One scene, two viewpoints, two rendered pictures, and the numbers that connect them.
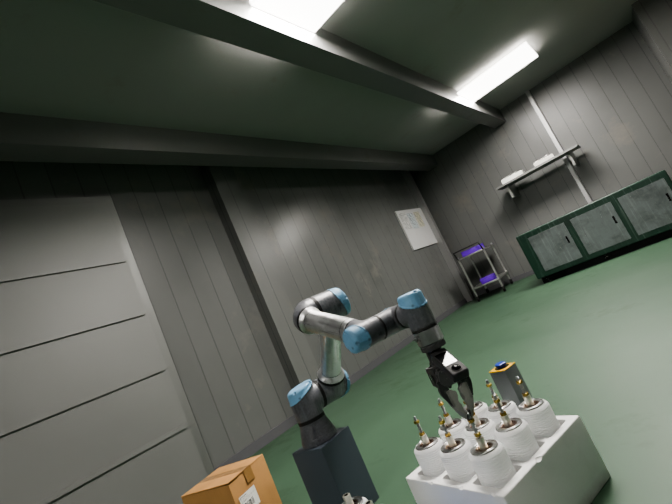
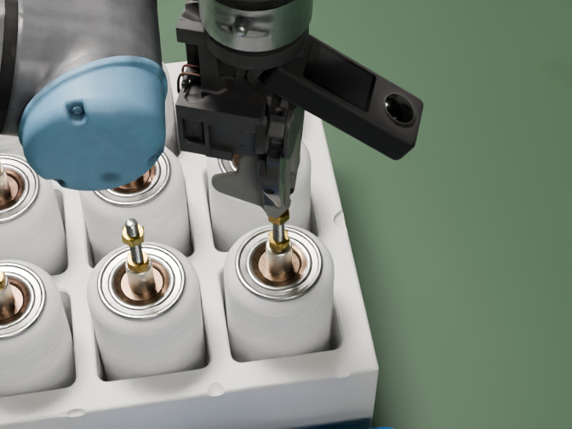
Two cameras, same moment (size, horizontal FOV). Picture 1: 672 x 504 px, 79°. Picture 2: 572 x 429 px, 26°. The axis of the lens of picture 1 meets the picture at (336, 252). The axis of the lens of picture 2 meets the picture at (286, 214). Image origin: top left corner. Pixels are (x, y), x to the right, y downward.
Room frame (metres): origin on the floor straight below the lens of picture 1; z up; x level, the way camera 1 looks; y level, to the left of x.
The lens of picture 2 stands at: (0.90, 0.38, 1.14)
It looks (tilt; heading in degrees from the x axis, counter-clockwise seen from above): 55 degrees down; 295
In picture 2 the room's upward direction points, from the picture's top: straight up
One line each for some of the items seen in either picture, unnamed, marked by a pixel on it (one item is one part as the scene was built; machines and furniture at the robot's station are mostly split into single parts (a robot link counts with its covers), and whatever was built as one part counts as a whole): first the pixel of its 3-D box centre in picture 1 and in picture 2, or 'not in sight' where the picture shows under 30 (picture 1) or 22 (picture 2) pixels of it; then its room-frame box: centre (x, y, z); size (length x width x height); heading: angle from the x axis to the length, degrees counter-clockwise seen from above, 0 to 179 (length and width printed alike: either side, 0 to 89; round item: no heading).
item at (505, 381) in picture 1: (522, 409); not in sight; (1.54, -0.37, 0.16); 0.07 x 0.07 x 0.31; 34
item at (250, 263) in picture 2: (484, 447); (278, 264); (1.15, -0.14, 0.25); 0.08 x 0.08 x 0.01
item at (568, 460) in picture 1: (502, 476); (145, 270); (1.31, -0.17, 0.09); 0.39 x 0.39 x 0.18; 34
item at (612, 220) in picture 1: (602, 226); not in sight; (5.53, -3.37, 0.35); 1.70 x 1.55 x 0.69; 53
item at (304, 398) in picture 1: (305, 399); not in sight; (1.74, 0.37, 0.47); 0.13 x 0.12 x 0.14; 122
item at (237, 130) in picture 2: (440, 363); (247, 76); (1.17, -0.13, 0.49); 0.09 x 0.08 x 0.12; 12
